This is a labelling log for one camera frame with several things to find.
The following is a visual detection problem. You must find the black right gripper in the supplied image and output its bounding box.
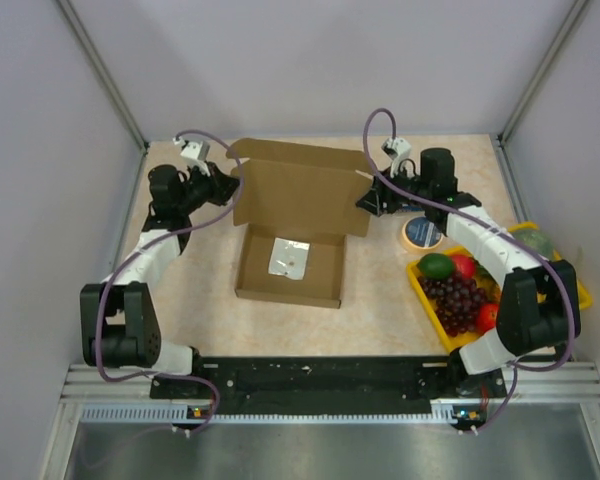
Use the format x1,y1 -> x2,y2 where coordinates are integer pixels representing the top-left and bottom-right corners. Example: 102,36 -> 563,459
355,161 -> 431,218

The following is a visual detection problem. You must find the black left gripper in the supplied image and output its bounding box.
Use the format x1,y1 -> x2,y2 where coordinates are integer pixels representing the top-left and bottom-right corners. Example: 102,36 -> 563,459
176,160 -> 242,215

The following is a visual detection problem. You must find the brown cardboard box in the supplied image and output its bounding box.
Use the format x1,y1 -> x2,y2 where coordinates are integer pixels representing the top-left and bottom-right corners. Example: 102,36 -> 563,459
231,138 -> 371,309

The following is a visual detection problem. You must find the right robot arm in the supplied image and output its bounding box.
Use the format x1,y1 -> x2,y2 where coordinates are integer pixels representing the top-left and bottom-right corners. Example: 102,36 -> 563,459
357,148 -> 581,396

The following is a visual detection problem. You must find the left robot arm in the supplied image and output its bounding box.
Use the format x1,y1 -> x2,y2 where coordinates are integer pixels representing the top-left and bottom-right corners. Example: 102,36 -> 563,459
79,162 -> 244,397

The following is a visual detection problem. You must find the razor blister pack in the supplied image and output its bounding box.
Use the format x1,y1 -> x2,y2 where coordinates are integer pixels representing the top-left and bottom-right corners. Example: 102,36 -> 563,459
396,203 -> 424,215

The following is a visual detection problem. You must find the green avocado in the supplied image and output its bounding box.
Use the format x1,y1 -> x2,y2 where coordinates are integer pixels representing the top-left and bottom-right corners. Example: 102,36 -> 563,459
417,253 -> 456,280

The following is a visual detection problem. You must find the small silver foil packet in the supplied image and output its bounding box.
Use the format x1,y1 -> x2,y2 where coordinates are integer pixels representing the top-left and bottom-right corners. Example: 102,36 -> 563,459
268,238 -> 310,281

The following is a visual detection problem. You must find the red fruit behind avocado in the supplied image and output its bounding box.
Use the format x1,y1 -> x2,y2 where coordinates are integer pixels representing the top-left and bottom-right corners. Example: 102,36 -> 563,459
450,254 -> 476,279

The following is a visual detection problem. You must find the dark red grape bunch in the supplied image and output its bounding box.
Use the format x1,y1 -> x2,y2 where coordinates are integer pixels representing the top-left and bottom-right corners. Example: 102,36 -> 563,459
418,274 -> 487,337

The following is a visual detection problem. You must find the small pineapple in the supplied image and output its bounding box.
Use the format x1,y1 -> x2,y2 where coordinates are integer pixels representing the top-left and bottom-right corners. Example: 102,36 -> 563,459
475,263 -> 501,300

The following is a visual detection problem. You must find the red apple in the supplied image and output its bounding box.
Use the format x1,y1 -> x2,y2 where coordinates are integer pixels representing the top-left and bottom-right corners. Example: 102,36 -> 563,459
475,302 -> 499,334

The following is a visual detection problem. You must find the yellow plastic tray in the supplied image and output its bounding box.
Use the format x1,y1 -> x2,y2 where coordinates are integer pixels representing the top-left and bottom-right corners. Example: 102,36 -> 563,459
406,222 -> 593,353

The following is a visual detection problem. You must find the green melon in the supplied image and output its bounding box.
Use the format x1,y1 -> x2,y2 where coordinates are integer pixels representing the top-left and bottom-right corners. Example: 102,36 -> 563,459
512,228 -> 554,260

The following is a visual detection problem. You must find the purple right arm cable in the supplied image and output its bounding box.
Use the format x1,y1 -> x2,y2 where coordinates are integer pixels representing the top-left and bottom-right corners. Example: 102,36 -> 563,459
362,108 -> 581,436

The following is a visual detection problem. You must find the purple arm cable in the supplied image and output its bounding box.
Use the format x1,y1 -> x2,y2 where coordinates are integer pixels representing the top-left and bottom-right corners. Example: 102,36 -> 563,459
362,108 -> 581,436
94,128 -> 246,431

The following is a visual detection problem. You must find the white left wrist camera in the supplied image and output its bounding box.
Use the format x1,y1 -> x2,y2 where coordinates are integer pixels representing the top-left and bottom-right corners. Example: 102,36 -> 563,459
173,138 -> 211,177

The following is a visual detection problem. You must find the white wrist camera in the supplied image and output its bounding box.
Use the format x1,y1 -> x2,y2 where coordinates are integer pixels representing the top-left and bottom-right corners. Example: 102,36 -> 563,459
173,138 -> 211,177
382,137 -> 412,178

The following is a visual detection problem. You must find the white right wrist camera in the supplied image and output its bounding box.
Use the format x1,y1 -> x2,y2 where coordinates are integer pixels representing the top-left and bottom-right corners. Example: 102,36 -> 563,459
382,137 -> 412,178

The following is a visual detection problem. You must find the aluminium frame post left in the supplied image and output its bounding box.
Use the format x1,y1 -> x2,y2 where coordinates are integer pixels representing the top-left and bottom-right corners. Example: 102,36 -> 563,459
52,0 -> 148,152

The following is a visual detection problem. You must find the aluminium frame post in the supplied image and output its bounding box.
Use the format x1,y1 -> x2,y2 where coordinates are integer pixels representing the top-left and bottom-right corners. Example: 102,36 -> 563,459
497,0 -> 592,149
52,0 -> 148,152

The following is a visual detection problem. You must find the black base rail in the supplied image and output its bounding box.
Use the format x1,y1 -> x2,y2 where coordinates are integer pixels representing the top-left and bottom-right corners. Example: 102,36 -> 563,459
150,356 -> 506,416

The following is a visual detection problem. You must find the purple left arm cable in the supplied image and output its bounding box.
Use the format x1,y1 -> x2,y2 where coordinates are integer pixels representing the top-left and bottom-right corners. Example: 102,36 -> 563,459
94,128 -> 246,431

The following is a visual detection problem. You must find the aluminium frame post right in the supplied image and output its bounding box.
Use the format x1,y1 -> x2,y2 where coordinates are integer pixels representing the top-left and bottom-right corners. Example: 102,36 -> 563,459
497,0 -> 592,149

